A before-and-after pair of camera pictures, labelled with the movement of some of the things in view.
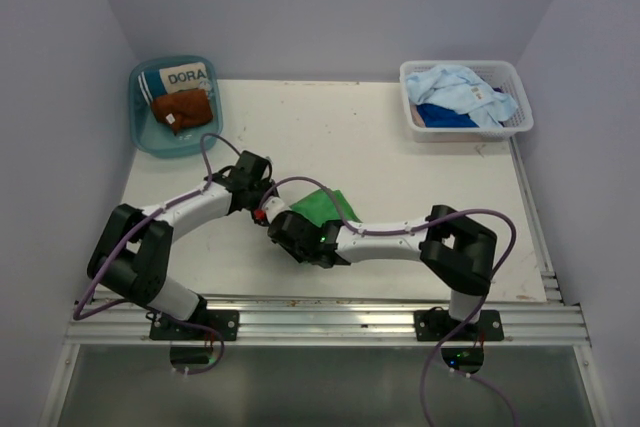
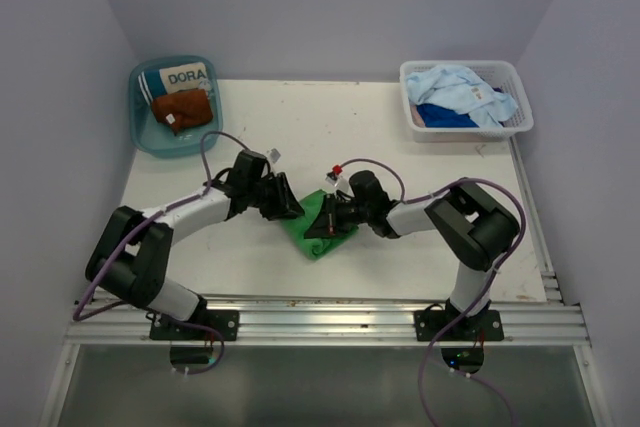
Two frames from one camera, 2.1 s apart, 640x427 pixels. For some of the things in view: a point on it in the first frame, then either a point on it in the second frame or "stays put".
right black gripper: (296, 255) -> (327, 223)
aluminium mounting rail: (530, 320) stays put
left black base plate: (225, 321) stays put
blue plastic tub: (173, 102) stays put
